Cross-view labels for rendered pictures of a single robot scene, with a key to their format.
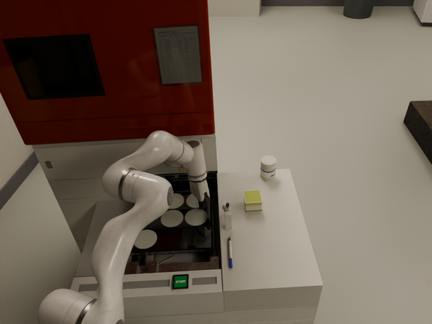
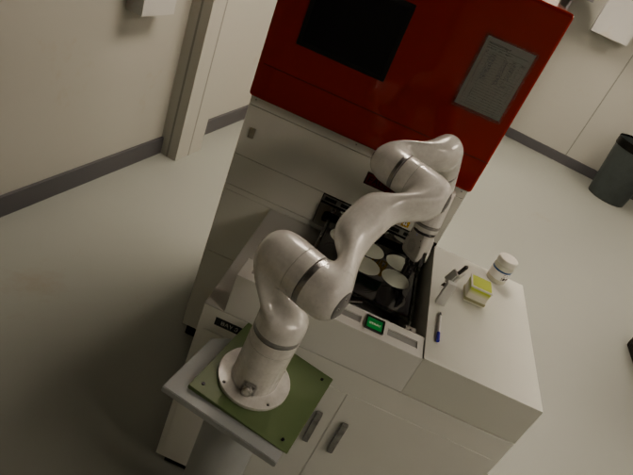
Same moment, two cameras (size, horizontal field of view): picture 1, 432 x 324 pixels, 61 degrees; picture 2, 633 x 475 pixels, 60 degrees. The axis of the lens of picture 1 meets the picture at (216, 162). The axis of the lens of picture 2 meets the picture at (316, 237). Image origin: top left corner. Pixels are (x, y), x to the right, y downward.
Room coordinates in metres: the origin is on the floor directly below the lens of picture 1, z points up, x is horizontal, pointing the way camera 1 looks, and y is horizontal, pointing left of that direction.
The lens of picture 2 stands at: (-0.47, 0.38, 1.89)
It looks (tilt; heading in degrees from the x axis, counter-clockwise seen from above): 32 degrees down; 1
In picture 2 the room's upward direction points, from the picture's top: 24 degrees clockwise
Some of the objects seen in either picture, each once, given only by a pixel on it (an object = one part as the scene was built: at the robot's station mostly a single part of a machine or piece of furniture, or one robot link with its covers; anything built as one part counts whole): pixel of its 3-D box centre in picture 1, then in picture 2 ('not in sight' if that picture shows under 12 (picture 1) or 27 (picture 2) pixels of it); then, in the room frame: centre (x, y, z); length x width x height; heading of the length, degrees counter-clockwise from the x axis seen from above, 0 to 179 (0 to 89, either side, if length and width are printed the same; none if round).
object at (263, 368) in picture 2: not in sight; (265, 355); (0.51, 0.39, 0.92); 0.19 x 0.19 x 0.18
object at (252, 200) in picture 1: (252, 201); (477, 290); (1.09, -0.14, 1.00); 0.07 x 0.07 x 0.07; 0
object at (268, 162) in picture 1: (268, 168); (502, 269); (1.28, -0.24, 1.01); 0.07 x 0.07 x 0.10
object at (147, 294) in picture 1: (148, 294); (324, 324); (0.75, 0.28, 0.89); 0.55 x 0.09 x 0.14; 90
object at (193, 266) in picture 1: (173, 274); not in sight; (0.85, 0.19, 0.87); 0.36 x 0.08 x 0.03; 90
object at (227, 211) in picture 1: (227, 213); (449, 284); (1.00, -0.03, 1.03); 0.06 x 0.04 x 0.13; 0
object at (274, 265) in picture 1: (261, 231); (469, 332); (1.01, -0.17, 0.89); 0.62 x 0.35 x 0.14; 0
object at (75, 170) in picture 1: (130, 167); (340, 187); (1.34, 0.40, 1.02); 0.81 x 0.03 x 0.40; 90
